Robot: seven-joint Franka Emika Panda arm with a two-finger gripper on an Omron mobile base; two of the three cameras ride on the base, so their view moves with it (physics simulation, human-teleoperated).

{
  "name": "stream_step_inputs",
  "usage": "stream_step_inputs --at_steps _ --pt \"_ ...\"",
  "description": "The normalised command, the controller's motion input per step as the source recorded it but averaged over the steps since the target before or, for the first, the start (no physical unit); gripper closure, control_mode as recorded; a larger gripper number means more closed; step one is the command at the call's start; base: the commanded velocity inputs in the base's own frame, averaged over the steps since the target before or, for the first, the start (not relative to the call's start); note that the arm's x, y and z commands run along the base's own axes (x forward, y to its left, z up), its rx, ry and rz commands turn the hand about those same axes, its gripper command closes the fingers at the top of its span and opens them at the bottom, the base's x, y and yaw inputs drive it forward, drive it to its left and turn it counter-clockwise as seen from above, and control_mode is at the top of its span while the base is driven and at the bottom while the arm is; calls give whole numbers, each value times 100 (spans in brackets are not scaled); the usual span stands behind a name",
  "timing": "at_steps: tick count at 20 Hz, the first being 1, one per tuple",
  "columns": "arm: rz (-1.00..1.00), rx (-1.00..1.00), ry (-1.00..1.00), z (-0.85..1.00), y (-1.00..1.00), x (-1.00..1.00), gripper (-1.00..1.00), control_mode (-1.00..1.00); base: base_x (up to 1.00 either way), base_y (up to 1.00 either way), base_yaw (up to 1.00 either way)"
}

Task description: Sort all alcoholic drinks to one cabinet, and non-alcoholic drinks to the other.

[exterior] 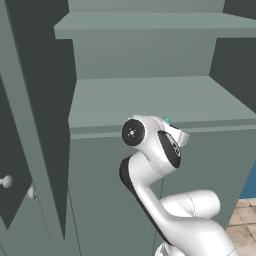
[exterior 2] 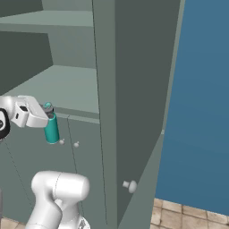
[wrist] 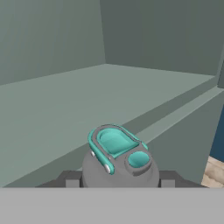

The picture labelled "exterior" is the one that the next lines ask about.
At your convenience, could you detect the grey-green cabinet door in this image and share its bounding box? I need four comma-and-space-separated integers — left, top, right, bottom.
0, 0, 78, 242
151, 125, 256, 256
0, 75, 34, 232
67, 132, 165, 256
208, 0, 256, 115

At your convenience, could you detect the grey-green lower cabinet door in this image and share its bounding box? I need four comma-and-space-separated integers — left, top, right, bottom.
67, 132, 165, 256
151, 125, 256, 256

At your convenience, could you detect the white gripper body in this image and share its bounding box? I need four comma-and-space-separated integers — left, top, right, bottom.
170, 125, 191, 147

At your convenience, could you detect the white round door knob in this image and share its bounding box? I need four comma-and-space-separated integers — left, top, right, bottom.
26, 185, 38, 201
0, 175, 15, 190

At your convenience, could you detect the grey-green open cabinet with shelves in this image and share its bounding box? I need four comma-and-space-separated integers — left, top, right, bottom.
54, 0, 256, 140

